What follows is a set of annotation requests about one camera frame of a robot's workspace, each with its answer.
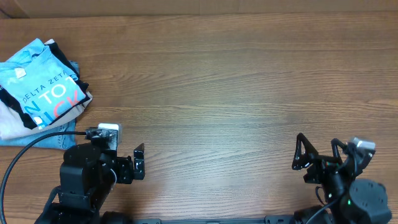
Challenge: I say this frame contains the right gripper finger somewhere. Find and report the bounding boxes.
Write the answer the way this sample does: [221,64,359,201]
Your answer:
[292,133,318,170]
[331,138,346,164]

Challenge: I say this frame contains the light blue printed t-shirt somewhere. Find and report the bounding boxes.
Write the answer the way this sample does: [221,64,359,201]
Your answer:
[0,38,88,130]

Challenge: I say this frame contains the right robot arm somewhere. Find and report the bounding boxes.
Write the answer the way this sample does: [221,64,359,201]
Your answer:
[290,133,392,224]

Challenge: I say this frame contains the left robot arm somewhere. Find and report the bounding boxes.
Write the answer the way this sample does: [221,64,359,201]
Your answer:
[35,143,145,224]

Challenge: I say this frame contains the folded blue denim jeans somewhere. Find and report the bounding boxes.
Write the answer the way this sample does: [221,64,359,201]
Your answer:
[1,56,86,149]

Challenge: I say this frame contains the folded cream white garment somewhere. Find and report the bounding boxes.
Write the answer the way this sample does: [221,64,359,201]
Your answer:
[0,38,93,141]

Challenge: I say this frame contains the folded black garment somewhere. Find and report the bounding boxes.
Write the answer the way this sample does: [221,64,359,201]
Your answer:
[0,42,91,130]

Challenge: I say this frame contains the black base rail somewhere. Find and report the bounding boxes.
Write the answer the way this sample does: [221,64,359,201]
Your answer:
[99,212,305,224]

